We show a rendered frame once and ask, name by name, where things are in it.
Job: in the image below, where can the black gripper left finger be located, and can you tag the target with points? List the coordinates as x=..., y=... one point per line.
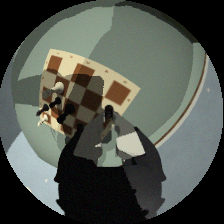
x=85, y=144

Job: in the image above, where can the brown and cream chessboard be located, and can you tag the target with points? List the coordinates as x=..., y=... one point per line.
x=88, y=85

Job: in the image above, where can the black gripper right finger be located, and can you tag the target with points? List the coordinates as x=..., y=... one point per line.
x=132, y=144

